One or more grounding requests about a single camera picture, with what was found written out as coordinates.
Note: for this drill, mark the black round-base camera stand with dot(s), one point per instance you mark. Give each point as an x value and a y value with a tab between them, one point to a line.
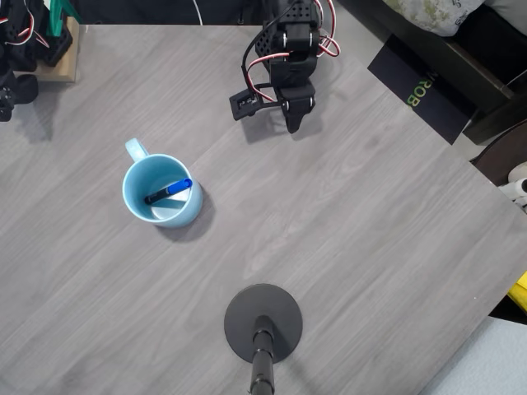
263	317

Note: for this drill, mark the yellow object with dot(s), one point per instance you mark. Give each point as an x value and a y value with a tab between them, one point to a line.
519	292

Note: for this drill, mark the light blue mug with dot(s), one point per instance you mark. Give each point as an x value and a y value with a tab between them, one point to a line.
136	193

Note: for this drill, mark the dark brown round furniture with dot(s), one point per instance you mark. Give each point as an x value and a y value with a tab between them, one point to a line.
504	152

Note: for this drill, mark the light grey cloth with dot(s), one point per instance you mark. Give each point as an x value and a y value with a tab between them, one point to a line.
486	362

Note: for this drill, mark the white green patterned cushion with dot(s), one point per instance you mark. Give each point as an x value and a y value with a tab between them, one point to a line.
432	12

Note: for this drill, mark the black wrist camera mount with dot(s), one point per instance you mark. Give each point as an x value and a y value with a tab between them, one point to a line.
243	103

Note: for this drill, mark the dark wooden furniture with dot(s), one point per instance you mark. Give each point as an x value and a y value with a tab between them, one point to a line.
486	49

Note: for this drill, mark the blue marker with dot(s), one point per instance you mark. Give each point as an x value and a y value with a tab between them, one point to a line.
177	187

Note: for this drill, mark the white object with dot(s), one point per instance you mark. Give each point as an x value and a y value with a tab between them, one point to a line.
518	177

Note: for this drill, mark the black box green lettering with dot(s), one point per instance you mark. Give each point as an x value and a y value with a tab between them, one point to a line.
424	88

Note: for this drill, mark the black leader arm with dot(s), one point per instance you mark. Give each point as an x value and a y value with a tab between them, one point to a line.
20	45

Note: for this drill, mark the wooden base board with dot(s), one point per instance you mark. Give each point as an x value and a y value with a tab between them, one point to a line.
62	71

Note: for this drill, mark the green table clamp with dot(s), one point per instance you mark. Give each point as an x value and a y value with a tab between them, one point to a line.
55	22

